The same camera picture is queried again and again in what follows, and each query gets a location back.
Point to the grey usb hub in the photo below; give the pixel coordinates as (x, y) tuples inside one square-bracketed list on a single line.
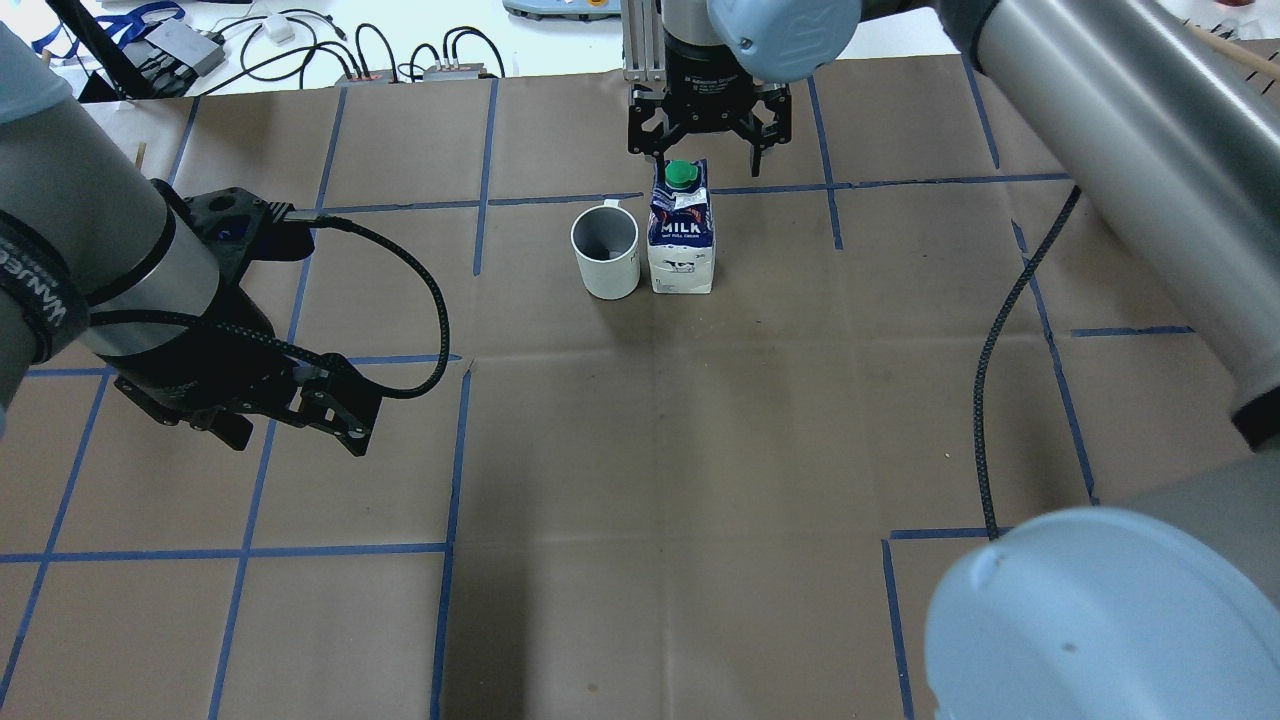
[(192, 48)]

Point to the blue white milk carton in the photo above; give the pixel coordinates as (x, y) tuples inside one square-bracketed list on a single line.
[(681, 233)]

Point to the white mug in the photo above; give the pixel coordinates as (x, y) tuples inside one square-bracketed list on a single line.
[(605, 242)]

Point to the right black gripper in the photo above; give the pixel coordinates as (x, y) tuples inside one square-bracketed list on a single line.
[(708, 73)]

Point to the blue teach pendant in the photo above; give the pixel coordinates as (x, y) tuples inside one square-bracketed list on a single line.
[(584, 10)]

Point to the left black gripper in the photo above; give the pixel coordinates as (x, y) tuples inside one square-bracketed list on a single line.
[(208, 358)]

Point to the aluminium frame post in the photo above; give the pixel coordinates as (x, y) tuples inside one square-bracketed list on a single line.
[(644, 42)]

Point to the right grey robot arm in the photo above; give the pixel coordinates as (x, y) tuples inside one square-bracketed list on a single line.
[(1163, 607)]

